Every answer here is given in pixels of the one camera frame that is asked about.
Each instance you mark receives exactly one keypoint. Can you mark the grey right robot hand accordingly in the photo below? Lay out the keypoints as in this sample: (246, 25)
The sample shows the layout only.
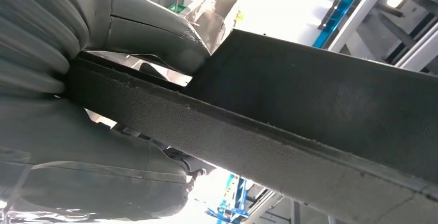
(85, 181)

